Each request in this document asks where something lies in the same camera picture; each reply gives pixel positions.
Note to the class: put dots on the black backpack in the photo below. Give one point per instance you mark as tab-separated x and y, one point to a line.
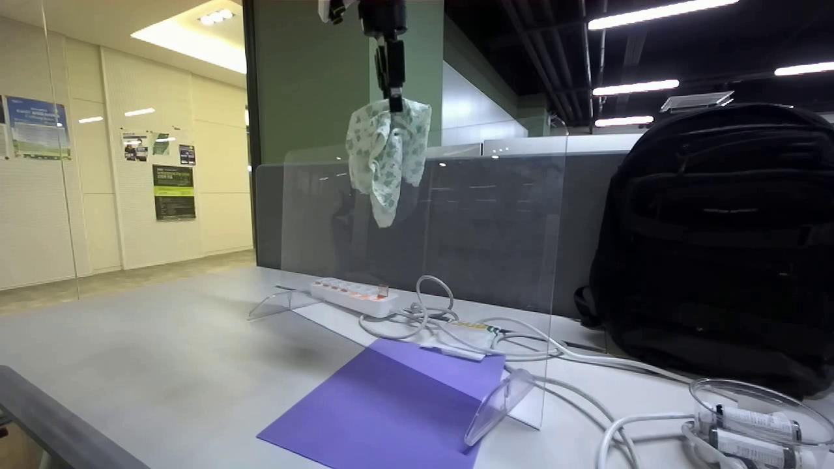
721	243

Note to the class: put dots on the small wall photo notice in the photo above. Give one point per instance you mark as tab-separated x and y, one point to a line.
187	153
137	146
162	143

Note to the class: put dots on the purple paper sheet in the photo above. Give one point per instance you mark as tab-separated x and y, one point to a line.
381	407

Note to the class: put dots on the long ceiling light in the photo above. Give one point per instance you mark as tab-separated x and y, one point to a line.
636	87
661	13
623	121
804	67

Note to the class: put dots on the white power strip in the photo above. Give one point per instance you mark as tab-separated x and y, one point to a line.
352	298

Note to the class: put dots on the white cloth with green flowers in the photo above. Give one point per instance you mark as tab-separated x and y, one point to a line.
381	157

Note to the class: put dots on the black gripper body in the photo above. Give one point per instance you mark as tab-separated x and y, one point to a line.
381	17

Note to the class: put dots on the large square ceiling light panel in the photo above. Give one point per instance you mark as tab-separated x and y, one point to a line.
200	35

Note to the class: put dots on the dark green wall sign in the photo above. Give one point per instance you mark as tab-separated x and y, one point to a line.
172	192

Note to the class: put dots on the transparent acrylic screen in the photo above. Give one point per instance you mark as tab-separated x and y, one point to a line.
486	243

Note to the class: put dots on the clear acrylic divider panel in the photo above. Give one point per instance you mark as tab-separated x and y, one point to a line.
523	225

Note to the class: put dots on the blue wall poster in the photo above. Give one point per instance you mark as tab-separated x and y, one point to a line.
38	129

